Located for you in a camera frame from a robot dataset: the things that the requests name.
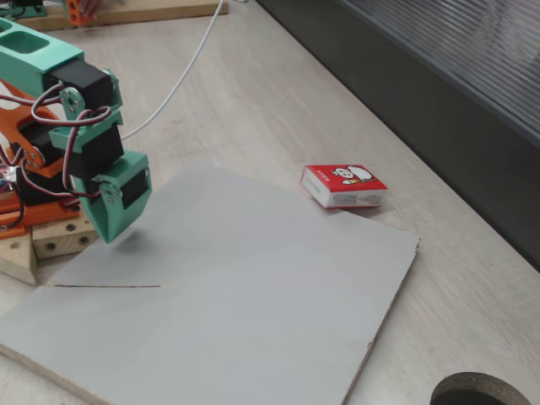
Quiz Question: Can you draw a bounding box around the red and white carton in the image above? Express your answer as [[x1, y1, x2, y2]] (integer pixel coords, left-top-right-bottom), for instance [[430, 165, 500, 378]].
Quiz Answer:
[[299, 163, 388, 211]]

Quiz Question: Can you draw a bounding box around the wooden plank under second arm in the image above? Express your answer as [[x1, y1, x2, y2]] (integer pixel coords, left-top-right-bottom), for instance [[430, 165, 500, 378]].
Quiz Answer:
[[24, 0, 230, 31]]

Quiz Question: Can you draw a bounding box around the short wooden base block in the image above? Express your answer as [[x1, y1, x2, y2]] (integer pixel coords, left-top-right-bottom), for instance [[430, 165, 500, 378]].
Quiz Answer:
[[31, 215, 96, 260]]

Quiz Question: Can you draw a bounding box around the orange circuit board holder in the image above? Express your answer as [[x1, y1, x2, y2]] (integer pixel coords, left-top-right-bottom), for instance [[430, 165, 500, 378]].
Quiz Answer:
[[0, 201, 27, 241]]

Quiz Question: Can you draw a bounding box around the grey flat board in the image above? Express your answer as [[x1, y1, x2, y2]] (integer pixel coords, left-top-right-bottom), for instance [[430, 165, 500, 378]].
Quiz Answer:
[[0, 162, 422, 405]]

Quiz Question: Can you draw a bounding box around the ribbed glass partition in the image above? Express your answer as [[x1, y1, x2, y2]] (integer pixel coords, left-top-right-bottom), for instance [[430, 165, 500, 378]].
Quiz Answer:
[[256, 0, 540, 271]]

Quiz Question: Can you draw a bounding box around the white USB cable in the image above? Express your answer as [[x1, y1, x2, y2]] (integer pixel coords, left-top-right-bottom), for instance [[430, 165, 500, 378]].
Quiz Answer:
[[120, 0, 225, 143]]

